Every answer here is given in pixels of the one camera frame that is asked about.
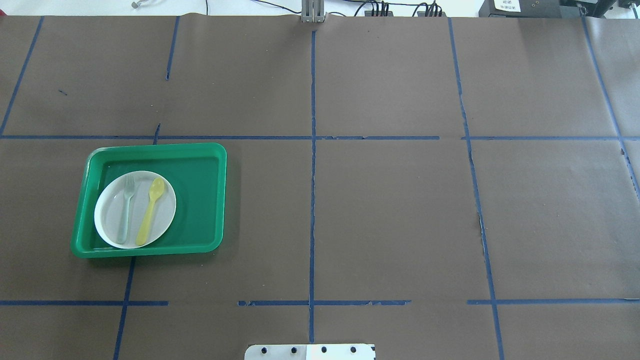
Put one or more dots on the left black cable connector block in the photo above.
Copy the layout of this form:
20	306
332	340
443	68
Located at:
379	9

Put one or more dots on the white round plate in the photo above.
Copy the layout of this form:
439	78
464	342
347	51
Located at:
108	210

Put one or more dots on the black cable connector block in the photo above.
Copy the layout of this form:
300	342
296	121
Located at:
379	9
428	10

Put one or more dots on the black box with label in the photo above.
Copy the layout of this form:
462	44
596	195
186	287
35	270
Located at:
552	9

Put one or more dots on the yellow plastic spoon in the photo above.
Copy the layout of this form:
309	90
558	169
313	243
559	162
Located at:
156	190

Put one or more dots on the pale green plastic fork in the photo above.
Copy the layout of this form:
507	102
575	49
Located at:
128	194

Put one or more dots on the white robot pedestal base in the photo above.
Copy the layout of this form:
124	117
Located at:
327	351

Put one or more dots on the aluminium frame post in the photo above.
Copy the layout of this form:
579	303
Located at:
313	11

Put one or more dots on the green plastic tray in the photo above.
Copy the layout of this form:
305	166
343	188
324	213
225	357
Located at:
197	173

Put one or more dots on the right black cable connector block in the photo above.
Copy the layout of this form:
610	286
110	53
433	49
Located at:
428	10

